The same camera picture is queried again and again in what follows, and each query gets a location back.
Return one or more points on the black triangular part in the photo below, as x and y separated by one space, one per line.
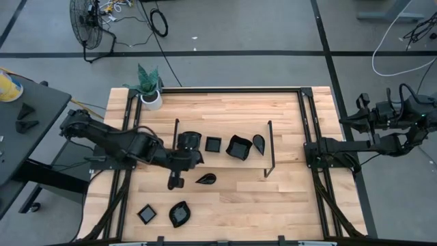
25 126
25 111

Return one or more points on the small black square plate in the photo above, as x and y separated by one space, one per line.
147 214
213 144

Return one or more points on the black teardrop plate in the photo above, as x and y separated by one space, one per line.
258 143
208 178

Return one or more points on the black standing fan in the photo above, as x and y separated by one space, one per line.
85 27

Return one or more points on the black side table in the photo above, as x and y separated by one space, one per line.
34 136

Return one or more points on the wooden riser shelf black legs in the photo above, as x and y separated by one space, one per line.
232 164

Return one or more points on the black aluminium table frame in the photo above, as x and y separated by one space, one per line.
239 90

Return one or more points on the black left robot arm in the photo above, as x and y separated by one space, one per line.
112 141

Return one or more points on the yellow and blue round object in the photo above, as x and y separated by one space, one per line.
8 90

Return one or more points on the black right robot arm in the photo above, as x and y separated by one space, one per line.
341 145

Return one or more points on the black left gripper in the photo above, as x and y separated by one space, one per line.
181 159

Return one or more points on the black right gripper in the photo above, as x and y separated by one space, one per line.
380 116

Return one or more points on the snake plant in white pot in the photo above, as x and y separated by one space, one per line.
148 85

